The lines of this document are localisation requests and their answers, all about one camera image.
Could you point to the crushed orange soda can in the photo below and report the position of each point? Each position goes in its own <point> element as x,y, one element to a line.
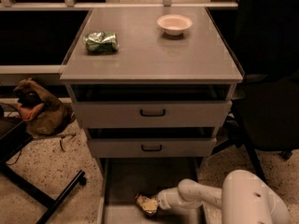
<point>148,206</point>

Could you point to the olive green backpack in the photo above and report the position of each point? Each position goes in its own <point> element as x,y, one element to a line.
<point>42,111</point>

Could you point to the top grey drawer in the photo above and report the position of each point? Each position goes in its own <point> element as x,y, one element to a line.
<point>119,106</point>

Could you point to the bottom grey drawer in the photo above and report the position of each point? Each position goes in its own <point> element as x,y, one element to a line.
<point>126,178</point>

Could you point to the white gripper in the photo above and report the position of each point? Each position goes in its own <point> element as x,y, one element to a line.
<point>163,199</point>

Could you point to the black office chair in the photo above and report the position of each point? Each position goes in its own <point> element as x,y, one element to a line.
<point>266,44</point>

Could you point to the middle grey drawer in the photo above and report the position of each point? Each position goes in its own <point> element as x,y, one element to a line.
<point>150,142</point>

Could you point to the grey drawer cabinet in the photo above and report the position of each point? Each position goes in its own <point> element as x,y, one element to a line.
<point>148,57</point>

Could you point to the grey drawer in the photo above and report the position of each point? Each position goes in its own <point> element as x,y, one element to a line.
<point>126,178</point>
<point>119,106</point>
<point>150,142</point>

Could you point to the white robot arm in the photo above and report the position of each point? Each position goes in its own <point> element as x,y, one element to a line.
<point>243,199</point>

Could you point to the white paper bowl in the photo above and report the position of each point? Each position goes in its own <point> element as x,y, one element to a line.
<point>174,24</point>

